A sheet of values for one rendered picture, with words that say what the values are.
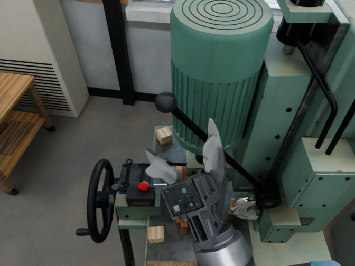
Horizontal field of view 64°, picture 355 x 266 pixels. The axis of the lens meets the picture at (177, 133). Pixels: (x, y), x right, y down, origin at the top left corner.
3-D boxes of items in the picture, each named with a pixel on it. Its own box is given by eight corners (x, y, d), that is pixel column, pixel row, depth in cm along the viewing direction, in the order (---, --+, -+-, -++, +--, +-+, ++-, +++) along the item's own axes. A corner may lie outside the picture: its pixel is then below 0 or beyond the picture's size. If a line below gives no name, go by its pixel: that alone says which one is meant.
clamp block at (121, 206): (124, 179, 100) (120, 165, 93) (163, 180, 99) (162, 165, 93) (118, 220, 90) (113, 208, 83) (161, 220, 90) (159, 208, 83)
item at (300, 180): (280, 177, 68) (300, 136, 56) (318, 177, 68) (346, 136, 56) (288, 210, 62) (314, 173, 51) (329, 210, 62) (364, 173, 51)
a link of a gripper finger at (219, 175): (227, 151, 49) (218, 198, 50) (230, 149, 50) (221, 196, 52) (202, 144, 51) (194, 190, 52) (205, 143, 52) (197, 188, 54)
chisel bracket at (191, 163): (185, 164, 90) (186, 148, 83) (230, 164, 90) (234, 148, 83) (185, 184, 85) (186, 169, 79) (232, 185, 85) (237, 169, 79)
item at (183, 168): (180, 171, 98) (181, 163, 94) (186, 171, 98) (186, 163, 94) (180, 234, 84) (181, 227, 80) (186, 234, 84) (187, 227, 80)
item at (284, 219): (254, 211, 82) (264, 191, 73) (279, 211, 82) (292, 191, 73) (261, 244, 76) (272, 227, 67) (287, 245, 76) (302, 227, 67)
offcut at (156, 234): (164, 241, 83) (164, 237, 80) (149, 243, 82) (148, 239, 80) (164, 230, 85) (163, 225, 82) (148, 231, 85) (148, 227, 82)
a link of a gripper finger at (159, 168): (132, 152, 53) (170, 180, 49) (150, 147, 58) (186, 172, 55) (126, 165, 54) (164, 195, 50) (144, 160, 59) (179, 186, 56)
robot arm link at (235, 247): (257, 247, 51) (211, 256, 56) (245, 221, 52) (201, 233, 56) (243, 273, 43) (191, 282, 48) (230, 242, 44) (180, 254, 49)
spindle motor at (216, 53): (173, 104, 77) (170, -16, 54) (237, 104, 77) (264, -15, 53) (171, 157, 66) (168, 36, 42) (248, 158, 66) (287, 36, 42)
